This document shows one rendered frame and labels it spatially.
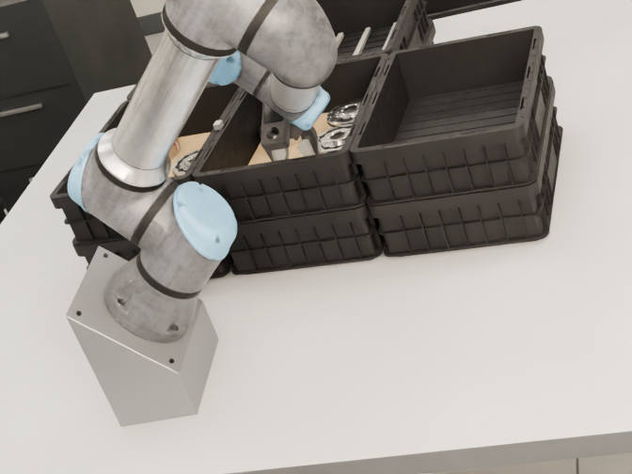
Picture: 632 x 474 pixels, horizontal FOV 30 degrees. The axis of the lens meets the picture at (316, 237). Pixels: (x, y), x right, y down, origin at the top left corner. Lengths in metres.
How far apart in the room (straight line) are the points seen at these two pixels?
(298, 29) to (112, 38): 2.60
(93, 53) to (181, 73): 2.32
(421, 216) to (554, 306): 0.30
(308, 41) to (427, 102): 0.82
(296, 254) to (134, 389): 0.43
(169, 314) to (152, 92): 0.38
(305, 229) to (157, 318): 0.38
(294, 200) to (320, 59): 0.56
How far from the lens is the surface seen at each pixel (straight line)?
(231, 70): 1.92
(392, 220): 2.06
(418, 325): 1.93
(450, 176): 2.00
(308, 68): 1.57
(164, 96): 1.67
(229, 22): 1.54
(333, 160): 2.01
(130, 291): 1.88
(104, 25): 4.07
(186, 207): 1.78
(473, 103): 2.27
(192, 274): 1.82
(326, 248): 2.13
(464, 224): 2.04
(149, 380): 1.89
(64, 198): 2.24
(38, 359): 2.25
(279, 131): 2.02
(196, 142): 2.49
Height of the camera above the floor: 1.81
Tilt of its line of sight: 29 degrees down
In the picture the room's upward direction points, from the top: 19 degrees counter-clockwise
